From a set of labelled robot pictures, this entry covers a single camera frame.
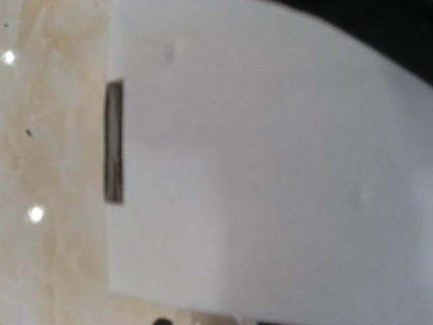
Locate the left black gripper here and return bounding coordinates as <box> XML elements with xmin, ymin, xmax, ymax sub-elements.
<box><xmin>272</xmin><ymin>1</ymin><xmax>432</xmax><ymax>86</ymax></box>

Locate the white paper box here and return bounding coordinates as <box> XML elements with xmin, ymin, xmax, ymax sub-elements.
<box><xmin>107</xmin><ymin>1</ymin><xmax>432</xmax><ymax>324</ymax></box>

